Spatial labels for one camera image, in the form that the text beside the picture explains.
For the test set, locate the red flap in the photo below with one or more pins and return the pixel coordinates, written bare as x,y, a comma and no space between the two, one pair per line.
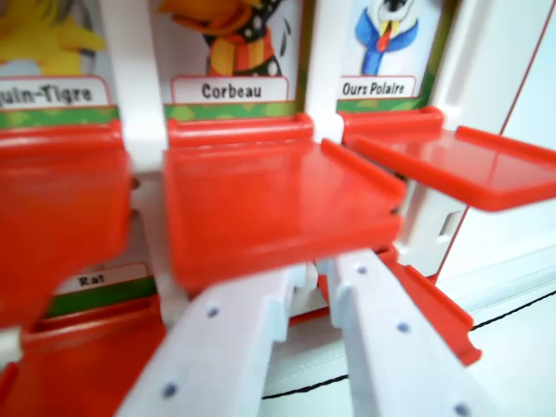
87,369
269,204
324,282
438,313
56,208
469,169

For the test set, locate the red flap beside board rim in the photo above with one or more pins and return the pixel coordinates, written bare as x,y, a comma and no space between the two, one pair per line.
438,313

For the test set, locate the red flap under Rat card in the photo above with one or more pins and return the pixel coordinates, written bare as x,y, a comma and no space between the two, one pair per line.
87,369

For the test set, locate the red flap under Corbeau card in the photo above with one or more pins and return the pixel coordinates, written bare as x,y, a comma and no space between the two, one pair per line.
269,204

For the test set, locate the red flap under Ours Polaire card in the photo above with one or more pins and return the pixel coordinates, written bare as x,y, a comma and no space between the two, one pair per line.
469,169

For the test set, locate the red flap under Requin-Tigre card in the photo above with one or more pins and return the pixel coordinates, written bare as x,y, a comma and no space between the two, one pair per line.
56,208

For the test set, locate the Rat picture card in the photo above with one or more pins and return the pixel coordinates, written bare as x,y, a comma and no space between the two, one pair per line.
104,286

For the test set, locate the red and white game board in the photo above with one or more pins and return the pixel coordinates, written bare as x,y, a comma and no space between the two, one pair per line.
134,87

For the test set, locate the Corbeau picture card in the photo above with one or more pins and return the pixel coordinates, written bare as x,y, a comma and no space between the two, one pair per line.
230,52

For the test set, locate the Ours Polaire picture card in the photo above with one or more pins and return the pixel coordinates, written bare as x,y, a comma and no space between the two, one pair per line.
391,48

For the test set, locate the Requin-Tigre picture card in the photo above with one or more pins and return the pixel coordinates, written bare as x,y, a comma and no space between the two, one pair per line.
48,52

